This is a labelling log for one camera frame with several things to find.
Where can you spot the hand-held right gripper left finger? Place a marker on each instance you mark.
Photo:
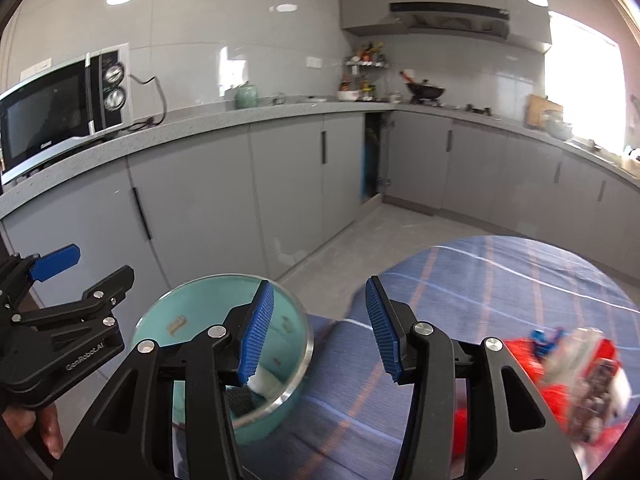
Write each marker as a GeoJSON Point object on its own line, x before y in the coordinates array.
{"type": "Point", "coordinates": [256, 332]}

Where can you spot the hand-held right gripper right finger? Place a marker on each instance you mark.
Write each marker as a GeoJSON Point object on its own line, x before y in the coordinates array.
{"type": "Point", "coordinates": [382, 332]}

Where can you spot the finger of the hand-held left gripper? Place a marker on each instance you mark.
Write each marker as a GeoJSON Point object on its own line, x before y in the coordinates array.
{"type": "Point", "coordinates": [55, 262]}
{"type": "Point", "coordinates": [107, 285]}

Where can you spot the white tissue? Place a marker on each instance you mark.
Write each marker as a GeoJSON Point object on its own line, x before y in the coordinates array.
{"type": "Point", "coordinates": [265, 385]}

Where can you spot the teal round waste bin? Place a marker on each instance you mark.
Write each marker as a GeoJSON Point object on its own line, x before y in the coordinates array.
{"type": "Point", "coordinates": [200, 305]}

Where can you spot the red plastic bag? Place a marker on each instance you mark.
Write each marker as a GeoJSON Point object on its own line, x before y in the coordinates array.
{"type": "Point", "coordinates": [525, 365]}

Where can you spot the person's left hand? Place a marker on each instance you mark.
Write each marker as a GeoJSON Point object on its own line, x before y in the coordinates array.
{"type": "Point", "coordinates": [50, 430]}

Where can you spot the dark grey scrap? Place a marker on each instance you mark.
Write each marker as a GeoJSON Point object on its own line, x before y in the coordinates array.
{"type": "Point", "coordinates": [241, 402]}

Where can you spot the grey kitchen base cabinets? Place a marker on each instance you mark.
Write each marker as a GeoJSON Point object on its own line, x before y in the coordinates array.
{"type": "Point", "coordinates": [200, 200]}

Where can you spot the blue checked tablecloth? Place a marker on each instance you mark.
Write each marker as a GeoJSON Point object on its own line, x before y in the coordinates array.
{"type": "Point", "coordinates": [500, 280]}

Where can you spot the white microwave oven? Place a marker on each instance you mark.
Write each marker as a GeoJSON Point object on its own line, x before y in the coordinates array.
{"type": "Point", "coordinates": [40, 115]}

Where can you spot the colourful crumpled cloth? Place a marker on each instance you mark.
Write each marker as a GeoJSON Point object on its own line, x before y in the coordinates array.
{"type": "Point", "coordinates": [542, 336]}

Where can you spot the clear plastic package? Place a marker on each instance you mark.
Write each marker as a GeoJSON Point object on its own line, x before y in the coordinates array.
{"type": "Point", "coordinates": [585, 360]}

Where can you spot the small dark metal item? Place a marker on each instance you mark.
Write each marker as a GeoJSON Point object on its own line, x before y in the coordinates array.
{"type": "Point", "coordinates": [277, 100]}

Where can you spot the teal ceramic jar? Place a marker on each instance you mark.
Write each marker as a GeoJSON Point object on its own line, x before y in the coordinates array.
{"type": "Point", "coordinates": [246, 96]}

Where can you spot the gas stove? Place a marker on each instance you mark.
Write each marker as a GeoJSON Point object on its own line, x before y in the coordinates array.
{"type": "Point", "coordinates": [432, 102]}

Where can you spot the small white pot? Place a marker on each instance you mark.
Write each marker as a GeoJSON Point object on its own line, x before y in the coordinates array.
{"type": "Point", "coordinates": [396, 97]}

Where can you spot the black wok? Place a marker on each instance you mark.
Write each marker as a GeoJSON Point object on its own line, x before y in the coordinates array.
{"type": "Point", "coordinates": [425, 91]}

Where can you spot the metal spice rack with bottles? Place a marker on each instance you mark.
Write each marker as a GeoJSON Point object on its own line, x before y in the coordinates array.
{"type": "Point", "coordinates": [367, 62]}

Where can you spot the large metal pot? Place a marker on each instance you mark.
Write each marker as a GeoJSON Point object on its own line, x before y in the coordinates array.
{"type": "Point", "coordinates": [559, 127]}

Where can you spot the wooden cutting board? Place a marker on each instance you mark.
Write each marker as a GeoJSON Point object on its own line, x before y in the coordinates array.
{"type": "Point", "coordinates": [537, 110]}

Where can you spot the bright window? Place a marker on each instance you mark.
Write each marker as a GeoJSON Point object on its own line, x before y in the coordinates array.
{"type": "Point", "coordinates": [585, 80]}

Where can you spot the black range hood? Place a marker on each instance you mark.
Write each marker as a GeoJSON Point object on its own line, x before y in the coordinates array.
{"type": "Point", "coordinates": [450, 12]}

